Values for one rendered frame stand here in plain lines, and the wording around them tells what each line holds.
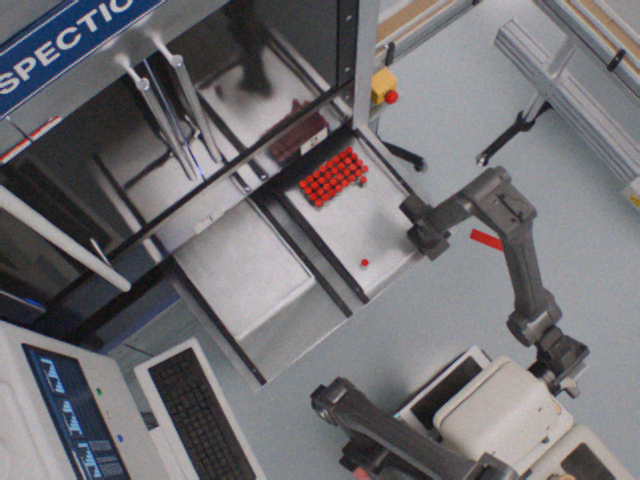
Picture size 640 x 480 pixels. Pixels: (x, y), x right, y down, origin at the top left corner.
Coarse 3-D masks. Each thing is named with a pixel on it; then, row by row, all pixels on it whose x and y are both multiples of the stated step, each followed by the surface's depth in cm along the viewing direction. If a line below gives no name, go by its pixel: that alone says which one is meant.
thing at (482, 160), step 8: (544, 104) 284; (520, 112) 281; (544, 112) 285; (520, 120) 280; (512, 128) 280; (520, 128) 281; (528, 128) 280; (504, 136) 281; (512, 136) 281; (496, 144) 282; (504, 144) 282; (488, 152) 283; (480, 160) 289; (488, 160) 289
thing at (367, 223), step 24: (360, 144) 198; (384, 168) 194; (360, 192) 195; (384, 192) 195; (312, 216) 194; (336, 216) 193; (360, 216) 193; (384, 216) 193; (336, 240) 192; (360, 240) 192; (384, 240) 191; (408, 240) 191; (384, 264) 190; (360, 288) 188
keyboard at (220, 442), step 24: (168, 360) 191; (192, 360) 189; (168, 384) 188; (192, 384) 188; (168, 408) 187; (192, 408) 186; (216, 408) 186; (192, 432) 184; (216, 432) 184; (192, 456) 184; (216, 456) 183; (240, 456) 183
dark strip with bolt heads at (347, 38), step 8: (344, 0) 132; (352, 0) 135; (344, 8) 135; (352, 8) 137; (344, 16) 138; (352, 16) 140; (344, 24) 141; (352, 24) 143; (344, 32) 144; (352, 32) 147; (344, 40) 147; (352, 40) 150; (344, 48) 151; (352, 48) 153; (344, 56) 154; (352, 56) 157; (344, 64) 158; (352, 64) 161; (344, 72) 162; (352, 72) 165; (344, 80) 166
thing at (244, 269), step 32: (224, 224) 193; (256, 224) 193; (192, 256) 191; (224, 256) 191; (256, 256) 191; (288, 256) 191; (224, 288) 189; (256, 288) 189; (288, 288) 189; (224, 320) 186; (256, 320) 183
